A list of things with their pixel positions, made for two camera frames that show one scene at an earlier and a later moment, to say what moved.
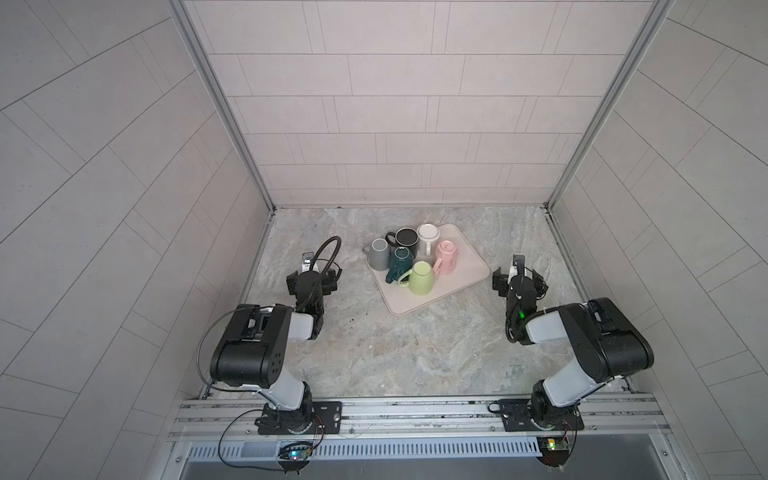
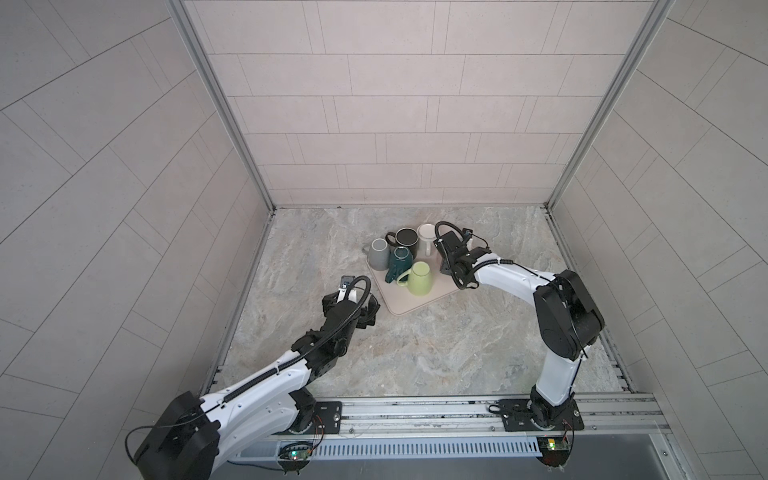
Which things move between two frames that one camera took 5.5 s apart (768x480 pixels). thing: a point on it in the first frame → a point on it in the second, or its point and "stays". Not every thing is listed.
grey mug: (379, 254) stays
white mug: (428, 232) stays
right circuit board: (555, 451) stays
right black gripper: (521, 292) → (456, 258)
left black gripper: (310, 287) → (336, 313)
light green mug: (421, 278) stays
